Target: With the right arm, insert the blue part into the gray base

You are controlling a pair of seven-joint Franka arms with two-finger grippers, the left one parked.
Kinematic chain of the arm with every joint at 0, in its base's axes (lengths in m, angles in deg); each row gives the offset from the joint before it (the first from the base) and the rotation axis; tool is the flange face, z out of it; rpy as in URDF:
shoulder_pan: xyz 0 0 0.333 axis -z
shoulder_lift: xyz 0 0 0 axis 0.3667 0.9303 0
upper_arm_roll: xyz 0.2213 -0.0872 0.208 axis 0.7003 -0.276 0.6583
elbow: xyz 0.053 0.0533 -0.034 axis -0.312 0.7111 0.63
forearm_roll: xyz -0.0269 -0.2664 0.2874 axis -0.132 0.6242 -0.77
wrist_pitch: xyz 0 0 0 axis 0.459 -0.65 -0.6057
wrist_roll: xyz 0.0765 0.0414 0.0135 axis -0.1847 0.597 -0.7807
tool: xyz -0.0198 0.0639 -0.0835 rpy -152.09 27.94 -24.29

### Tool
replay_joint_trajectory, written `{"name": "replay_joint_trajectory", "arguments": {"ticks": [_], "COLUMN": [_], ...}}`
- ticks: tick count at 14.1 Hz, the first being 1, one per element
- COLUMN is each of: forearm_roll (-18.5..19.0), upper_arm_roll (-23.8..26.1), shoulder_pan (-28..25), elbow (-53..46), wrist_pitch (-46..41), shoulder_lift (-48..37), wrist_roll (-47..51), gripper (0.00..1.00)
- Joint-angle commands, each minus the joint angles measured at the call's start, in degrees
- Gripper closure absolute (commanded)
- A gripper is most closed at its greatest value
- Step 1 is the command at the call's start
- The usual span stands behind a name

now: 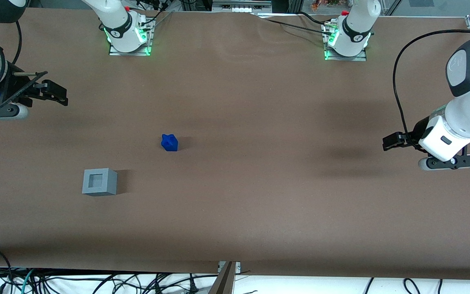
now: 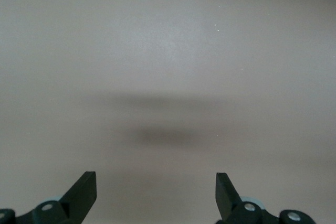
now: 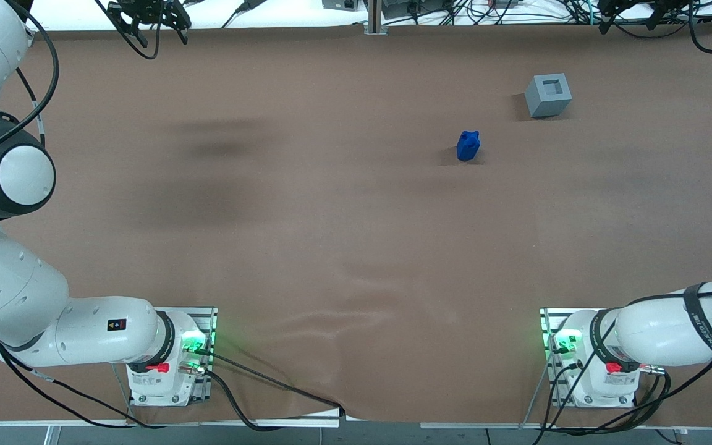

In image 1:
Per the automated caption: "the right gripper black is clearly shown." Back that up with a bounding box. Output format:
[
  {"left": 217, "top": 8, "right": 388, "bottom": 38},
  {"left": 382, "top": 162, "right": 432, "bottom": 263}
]
[{"left": 0, "top": 61, "right": 69, "bottom": 111}]

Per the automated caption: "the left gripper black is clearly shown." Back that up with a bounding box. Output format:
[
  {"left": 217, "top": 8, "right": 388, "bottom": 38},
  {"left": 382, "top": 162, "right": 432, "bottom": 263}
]
[{"left": 383, "top": 118, "right": 430, "bottom": 152}]

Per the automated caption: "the blue plastic part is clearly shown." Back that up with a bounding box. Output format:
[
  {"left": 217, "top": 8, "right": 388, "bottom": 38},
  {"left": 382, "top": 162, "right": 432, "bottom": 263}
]
[{"left": 161, "top": 134, "right": 179, "bottom": 152}]

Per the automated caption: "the gray cube base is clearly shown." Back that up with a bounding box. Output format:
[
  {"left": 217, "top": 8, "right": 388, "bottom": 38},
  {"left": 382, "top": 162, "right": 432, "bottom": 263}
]
[{"left": 82, "top": 168, "right": 118, "bottom": 197}]

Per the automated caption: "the brown table cover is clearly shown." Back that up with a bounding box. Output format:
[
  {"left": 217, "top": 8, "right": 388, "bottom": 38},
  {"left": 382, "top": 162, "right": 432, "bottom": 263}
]
[{"left": 0, "top": 7, "right": 470, "bottom": 281}]

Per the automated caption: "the orange background clutter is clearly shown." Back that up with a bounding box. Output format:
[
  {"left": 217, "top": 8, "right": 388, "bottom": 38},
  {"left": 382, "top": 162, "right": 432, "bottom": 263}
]
[{"left": 310, "top": 0, "right": 342, "bottom": 11}]

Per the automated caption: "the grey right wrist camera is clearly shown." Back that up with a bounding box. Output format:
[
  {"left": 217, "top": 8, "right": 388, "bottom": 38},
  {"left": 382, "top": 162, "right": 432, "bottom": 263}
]
[{"left": 0, "top": 104, "right": 30, "bottom": 120}]

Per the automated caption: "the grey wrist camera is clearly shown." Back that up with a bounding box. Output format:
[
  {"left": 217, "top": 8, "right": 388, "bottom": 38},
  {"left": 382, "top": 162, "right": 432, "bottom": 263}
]
[
  {"left": 418, "top": 155, "right": 470, "bottom": 171},
  {"left": 0, "top": 104, "right": 30, "bottom": 120}
]

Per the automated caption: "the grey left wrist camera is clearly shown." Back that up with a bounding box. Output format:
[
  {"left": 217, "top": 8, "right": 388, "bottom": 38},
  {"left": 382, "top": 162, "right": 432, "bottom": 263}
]
[{"left": 418, "top": 155, "right": 470, "bottom": 171}]

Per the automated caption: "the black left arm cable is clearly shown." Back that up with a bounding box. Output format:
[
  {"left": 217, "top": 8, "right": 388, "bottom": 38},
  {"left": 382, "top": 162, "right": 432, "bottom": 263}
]
[{"left": 392, "top": 29, "right": 470, "bottom": 148}]

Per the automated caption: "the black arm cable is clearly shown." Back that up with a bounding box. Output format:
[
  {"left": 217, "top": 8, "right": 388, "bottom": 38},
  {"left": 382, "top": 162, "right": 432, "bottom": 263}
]
[
  {"left": 0, "top": 20, "right": 23, "bottom": 82},
  {"left": 392, "top": 29, "right": 470, "bottom": 148}
]

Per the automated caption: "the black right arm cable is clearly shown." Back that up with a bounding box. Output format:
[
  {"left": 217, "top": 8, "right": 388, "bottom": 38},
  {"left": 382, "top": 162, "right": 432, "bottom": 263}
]
[{"left": 0, "top": 20, "right": 23, "bottom": 82}]

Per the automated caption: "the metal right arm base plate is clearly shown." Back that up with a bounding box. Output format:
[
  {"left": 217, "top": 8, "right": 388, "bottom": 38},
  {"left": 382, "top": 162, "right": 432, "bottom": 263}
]
[{"left": 109, "top": 18, "right": 154, "bottom": 57}]

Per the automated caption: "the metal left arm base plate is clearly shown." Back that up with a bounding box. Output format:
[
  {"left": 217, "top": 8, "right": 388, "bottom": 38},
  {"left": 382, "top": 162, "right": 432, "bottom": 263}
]
[{"left": 324, "top": 22, "right": 368, "bottom": 62}]

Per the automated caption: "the black cable on table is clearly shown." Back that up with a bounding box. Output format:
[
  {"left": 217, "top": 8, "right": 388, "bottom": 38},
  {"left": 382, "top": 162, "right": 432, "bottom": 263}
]
[{"left": 255, "top": 12, "right": 330, "bottom": 34}]

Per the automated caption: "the teal floor cable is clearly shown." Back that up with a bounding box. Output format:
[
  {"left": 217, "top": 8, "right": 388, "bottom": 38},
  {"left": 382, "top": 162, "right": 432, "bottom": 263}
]
[{"left": 14, "top": 268, "right": 36, "bottom": 294}]

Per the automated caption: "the aluminium frame rail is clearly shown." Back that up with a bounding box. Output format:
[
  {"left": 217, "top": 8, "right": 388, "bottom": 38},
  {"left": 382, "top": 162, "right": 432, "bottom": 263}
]
[{"left": 212, "top": 0, "right": 273, "bottom": 13}]

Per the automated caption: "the metal table edge post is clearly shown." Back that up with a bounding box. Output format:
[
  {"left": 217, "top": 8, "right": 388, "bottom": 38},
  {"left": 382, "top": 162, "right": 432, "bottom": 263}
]
[{"left": 208, "top": 261, "right": 242, "bottom": 294}]

